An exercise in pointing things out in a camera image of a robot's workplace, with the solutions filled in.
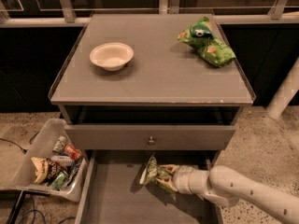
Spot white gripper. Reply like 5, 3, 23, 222
155, 164, 193, 194

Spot green jalapeno chip bag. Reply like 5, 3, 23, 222
139, 155, 178, 200

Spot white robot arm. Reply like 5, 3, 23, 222
168, 63, 299, 224

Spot round metal drawer knob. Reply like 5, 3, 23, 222
148, 136, 156, 146

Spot grey top drawer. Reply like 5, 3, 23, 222
64, 124, 235, 150

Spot grey open middle drawer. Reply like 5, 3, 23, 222
75, 150, 222, 224

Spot grey drawer cabinet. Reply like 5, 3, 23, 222
47, 13, 257, 224

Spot brown snack bag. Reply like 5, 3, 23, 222
31, 157, 64, 184

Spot green snack bag with clip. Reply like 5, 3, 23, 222
178, 16, 235, 68

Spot dark snack packet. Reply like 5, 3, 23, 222
66, 157, 83, 186

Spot red soda can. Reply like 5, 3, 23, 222
64, 144, 82, 161

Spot green can in bin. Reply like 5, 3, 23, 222
50, 171, 68, 190

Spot green soda can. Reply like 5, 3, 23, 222
52, 136, 67, 154

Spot clear plastic bottle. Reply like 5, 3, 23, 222
50, 155, 74, 167

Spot clear plastic storage bin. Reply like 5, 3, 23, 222
10, 119, 87, 202

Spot white paper bowl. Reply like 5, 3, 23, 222
90, 42, 134, 71

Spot black floor cable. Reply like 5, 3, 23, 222
0, 131, 40, 155

